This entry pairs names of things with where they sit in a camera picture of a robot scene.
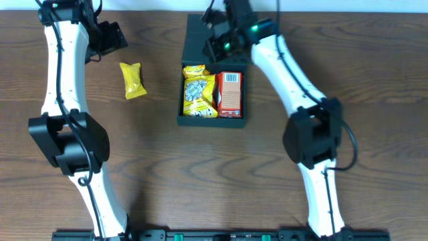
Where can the yellow Julie's sandwich packet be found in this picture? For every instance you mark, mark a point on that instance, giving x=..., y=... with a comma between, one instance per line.
x=133, y=85

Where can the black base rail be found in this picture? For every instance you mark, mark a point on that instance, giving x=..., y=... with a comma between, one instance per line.
x=281, y=235

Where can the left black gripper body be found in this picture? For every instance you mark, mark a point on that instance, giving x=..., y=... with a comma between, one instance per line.
x=104, y=40

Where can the small yellow cracker packet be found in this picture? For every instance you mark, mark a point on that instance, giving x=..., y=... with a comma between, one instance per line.
x=195, y=71

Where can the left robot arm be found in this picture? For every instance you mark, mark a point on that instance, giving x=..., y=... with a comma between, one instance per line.
x=70, y=139

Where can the orange red snack box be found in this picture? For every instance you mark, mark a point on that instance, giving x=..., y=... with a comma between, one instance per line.
x=229, y=103

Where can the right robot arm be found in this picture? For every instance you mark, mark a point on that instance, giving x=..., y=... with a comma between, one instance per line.
x=312, y=134

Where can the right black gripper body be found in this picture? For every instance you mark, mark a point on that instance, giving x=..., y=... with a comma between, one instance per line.
x=224, y=45

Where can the yellow sunflower seed bag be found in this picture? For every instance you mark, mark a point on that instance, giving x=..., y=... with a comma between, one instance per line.
x=198, y=97

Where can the dark green box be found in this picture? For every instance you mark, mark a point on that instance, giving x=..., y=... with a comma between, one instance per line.
x=194, y=54

